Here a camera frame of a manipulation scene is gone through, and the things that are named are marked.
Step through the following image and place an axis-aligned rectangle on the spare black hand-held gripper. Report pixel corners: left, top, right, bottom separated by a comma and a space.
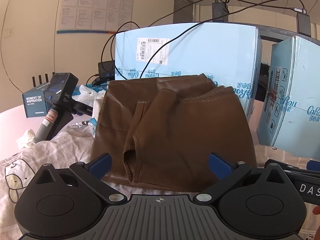
34, 72, 97, 144

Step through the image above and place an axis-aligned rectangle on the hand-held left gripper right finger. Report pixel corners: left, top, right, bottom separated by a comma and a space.
196, 152, 287, 204

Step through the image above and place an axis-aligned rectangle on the light blue cardboard box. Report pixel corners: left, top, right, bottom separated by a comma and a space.
257, 35, 320, 160
114, 22, 263, 118

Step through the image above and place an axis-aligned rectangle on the brown leather garment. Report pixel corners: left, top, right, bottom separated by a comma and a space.
90, 73, 257, 193

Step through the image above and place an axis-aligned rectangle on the crumpled white tissue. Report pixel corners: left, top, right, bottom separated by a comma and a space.
16, 129, 37, 149

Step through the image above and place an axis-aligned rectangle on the black charger box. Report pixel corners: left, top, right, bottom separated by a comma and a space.
98, 60, 117, 85

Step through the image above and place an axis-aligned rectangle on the long black cable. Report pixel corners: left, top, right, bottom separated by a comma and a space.
139, 0, 307, 78

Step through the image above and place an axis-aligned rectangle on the wall poster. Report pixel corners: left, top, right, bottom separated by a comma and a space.
56, 0, 134, 34

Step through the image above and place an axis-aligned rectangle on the black antenna router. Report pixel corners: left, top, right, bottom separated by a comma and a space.
31, 73, 49, 88

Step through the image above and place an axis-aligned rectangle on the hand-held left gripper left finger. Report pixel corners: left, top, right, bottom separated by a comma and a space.
35, 152, 128, 204

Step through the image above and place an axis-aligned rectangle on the small dark blue box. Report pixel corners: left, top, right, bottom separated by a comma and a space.
22, 82, 50, 118

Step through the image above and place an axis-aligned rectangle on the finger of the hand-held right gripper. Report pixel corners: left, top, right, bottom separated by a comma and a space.
285, 169, 320, 204
306, 160, 320, 172

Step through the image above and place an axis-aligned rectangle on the dark grey power adapter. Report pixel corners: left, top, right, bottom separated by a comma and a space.
212, 2, 230, 22
296, 12, 312, 37

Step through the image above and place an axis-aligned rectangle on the white plastic bag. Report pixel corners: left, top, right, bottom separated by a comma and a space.
72, 85, 108, 127

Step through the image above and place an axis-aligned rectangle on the black looped cable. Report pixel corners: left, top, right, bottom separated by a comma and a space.
101, 21, 141, 64

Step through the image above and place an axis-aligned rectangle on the cartoon printed bedsheet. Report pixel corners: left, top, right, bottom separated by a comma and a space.
0, 120, 320, 240

